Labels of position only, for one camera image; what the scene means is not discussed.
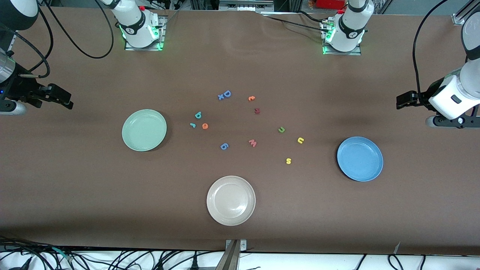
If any black cable at table edge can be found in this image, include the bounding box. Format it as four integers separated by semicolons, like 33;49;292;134
298;10;330;22
267;16;330;33

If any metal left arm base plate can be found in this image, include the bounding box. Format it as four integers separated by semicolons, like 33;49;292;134
322;19;363;56

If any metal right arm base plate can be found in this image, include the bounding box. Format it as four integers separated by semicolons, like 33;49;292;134
124;15;166;51

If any metal bracket with profile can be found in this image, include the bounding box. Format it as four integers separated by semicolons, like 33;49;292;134
214;239;248;270

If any red box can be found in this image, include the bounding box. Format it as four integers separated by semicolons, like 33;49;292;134
316;0;346;10

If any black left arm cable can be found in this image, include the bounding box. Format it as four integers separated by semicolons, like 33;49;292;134
412;0;450;109

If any beige plate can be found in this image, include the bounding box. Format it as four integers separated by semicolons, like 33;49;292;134
206;175;256;227

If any light green plate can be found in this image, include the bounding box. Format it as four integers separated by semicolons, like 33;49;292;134
122;109;167;152

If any looped black cable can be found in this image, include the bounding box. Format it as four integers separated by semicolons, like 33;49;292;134
387;254;405;270

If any aluminium corner profile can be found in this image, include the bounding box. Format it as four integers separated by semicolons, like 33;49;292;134
452;0;480;26

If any blue plate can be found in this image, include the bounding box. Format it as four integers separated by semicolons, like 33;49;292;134
336;136;384;182

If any grey metal frame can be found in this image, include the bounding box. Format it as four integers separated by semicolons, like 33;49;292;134
219;0;275;12

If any long black right arm cable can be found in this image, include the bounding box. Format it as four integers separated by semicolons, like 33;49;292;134
37;0;115;59

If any teal cable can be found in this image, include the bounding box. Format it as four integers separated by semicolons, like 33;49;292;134
52;247;74;261

